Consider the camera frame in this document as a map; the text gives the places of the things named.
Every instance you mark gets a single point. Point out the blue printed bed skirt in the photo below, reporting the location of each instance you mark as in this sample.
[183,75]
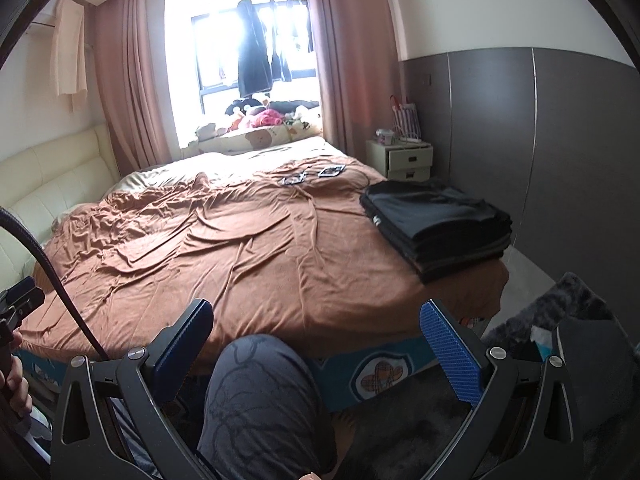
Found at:
[360,375]

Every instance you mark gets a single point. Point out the striped bag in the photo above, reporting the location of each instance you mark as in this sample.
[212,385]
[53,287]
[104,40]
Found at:
[409,122]

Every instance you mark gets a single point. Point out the beige hanging cloth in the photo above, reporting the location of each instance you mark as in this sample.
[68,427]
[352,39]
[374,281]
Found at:
[70,50]

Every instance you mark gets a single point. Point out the bed with brown sheet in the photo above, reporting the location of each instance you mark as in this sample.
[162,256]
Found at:
[250,260]

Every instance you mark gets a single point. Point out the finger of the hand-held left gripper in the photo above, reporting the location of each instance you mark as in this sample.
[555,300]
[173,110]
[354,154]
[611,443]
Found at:
[22,292]

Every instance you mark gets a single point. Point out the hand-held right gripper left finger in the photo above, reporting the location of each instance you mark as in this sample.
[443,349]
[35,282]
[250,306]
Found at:
[185,350]

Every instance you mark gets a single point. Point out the white cup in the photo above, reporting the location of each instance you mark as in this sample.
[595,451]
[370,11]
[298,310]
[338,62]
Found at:
[386,137]

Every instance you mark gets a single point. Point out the cream nightstand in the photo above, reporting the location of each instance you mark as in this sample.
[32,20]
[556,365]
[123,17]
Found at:
[405,162]

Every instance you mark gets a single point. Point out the dark hanging coat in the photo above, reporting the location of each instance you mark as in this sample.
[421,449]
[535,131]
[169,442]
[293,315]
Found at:
[254,55]

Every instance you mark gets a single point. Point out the dark hanging garment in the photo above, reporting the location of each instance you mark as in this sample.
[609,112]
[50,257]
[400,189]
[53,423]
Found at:
[281,65]

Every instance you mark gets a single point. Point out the cream padded headboard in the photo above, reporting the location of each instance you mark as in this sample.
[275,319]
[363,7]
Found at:
[50,175]

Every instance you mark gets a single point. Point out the person's left hand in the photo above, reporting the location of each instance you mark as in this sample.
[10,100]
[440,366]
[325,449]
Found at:
[17,390]

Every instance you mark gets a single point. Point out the window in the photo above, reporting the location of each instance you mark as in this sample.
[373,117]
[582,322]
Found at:
[210,60]

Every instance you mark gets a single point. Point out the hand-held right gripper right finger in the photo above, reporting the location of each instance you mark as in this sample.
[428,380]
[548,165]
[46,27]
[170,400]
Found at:
[450,355]

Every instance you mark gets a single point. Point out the white power strip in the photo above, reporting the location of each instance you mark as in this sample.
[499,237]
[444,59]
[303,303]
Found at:
[415,140]

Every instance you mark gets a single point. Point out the pink curtain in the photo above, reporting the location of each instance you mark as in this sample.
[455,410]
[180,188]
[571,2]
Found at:
[135,85]
[355,60]

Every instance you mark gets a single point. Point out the stack of dark clothes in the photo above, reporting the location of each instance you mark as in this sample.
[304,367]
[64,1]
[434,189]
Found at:
[450,260]

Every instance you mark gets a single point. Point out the person's left leg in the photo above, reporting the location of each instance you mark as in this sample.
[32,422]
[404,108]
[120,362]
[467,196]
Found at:
[132,440]

